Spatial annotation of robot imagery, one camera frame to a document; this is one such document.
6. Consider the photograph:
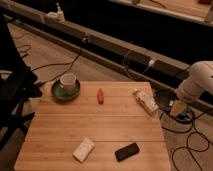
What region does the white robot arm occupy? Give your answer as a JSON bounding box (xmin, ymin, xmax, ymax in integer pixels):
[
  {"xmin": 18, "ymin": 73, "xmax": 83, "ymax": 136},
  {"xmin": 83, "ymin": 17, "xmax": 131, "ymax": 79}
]
[{"xmin": 175, "ymin": 61, "xmax": 213, "ymax": 103}]

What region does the orange carrot toy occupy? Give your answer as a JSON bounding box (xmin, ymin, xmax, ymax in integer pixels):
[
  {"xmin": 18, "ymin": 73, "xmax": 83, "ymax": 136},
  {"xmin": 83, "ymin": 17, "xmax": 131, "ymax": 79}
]
[{"xmin": 97, "ymin": 88, "xmax": 104, "ymax": 104}]

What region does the white cup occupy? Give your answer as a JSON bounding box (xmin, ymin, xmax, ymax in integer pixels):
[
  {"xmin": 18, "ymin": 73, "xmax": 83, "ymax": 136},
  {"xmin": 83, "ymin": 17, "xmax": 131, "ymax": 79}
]
[{"xmin": 60, "ymin": 73, "xmax": 76, "ymax": 92}]

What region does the green plate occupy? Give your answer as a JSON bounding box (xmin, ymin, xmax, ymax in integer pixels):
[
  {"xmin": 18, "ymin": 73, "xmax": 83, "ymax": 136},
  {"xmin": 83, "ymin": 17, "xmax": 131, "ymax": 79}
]
[{"xmin": 51, "ymin": 80, "xmax": 80, "ymax": 102}]

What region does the white power adapter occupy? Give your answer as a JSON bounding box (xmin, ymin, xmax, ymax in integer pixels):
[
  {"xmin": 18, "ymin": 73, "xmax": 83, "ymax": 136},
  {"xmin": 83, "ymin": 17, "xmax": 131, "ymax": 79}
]
[{"xmin": 148, "ymin": 59, "xmax": 155, "ymax": 66}]

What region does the white rectangular block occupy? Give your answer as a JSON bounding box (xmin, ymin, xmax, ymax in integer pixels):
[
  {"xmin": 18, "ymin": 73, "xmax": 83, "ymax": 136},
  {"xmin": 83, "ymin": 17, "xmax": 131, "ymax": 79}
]
[{"xmin": 73, "ymin": 138, "xmax": 95, "ymax": 162}]

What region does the black office chair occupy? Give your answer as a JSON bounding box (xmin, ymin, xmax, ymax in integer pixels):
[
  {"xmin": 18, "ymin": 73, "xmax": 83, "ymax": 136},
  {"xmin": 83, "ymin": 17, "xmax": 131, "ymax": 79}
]
[{"xmin": 0, "ymin": 12, "xmax": 42, "ymax": 151}]

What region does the black cable on floor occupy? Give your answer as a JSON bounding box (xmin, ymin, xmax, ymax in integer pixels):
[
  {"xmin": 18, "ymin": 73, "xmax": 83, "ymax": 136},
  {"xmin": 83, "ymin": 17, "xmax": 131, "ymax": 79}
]
[{"xmin": 31, "ymin": 37, "xmax": 88, "ymax": 84}]

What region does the white object on rail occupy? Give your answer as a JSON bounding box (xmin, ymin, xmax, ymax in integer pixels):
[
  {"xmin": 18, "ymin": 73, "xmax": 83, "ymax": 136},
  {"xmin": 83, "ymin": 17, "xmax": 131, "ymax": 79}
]
[{"xmin": 46, "ymin": 3, "xmax": 65, "ymax": 22}]

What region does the black cable loops right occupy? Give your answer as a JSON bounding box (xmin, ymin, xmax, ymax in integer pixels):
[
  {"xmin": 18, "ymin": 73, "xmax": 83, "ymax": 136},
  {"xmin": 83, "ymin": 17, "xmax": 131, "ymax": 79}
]
[{"xmin": 160, "ymin": 108, "xmax": 213, "ymax": 171}]

